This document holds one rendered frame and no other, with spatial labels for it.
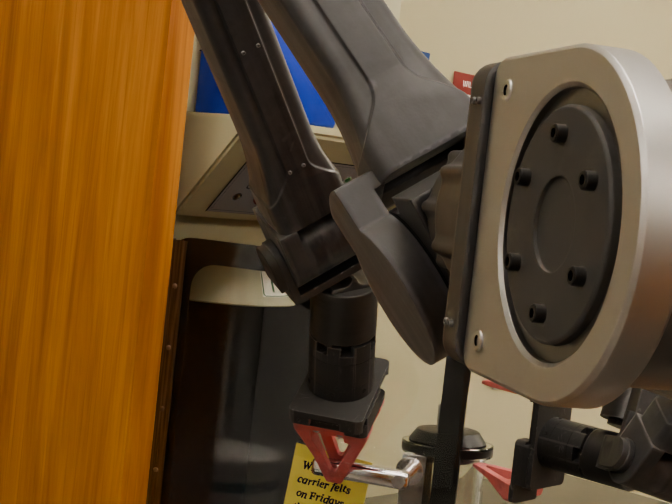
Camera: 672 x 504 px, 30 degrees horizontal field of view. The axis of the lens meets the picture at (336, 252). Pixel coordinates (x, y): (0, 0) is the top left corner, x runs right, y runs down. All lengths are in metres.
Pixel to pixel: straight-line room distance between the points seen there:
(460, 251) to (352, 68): 0.17
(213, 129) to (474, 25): 1.15
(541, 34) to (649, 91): 2.05
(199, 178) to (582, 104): 0.80
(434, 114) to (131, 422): 0.59
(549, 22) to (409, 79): 1.84
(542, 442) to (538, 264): 0.97
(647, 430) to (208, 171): 0.50
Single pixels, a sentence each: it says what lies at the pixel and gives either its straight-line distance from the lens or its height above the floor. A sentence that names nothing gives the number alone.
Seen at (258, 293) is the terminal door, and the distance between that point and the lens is 1.20.
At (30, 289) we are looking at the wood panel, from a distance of 1.27.
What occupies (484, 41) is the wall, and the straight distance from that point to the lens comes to 2.30.
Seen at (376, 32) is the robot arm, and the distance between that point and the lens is 0.64.
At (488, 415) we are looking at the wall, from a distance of 2.43.
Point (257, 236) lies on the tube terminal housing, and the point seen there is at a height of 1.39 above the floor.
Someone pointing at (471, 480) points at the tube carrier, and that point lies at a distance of 1.49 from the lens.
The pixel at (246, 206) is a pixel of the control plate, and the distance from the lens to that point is 1.25.
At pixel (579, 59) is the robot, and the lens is 0.42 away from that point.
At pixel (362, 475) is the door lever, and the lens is 1.14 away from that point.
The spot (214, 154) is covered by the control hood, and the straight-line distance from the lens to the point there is 1.18.
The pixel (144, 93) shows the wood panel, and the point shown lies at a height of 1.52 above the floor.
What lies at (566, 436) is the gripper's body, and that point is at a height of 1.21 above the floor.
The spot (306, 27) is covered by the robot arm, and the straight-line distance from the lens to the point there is 0.64.
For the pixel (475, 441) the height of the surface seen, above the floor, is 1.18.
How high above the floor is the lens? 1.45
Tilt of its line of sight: 3 degrees down
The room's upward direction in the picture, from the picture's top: 6 degrees clockwise
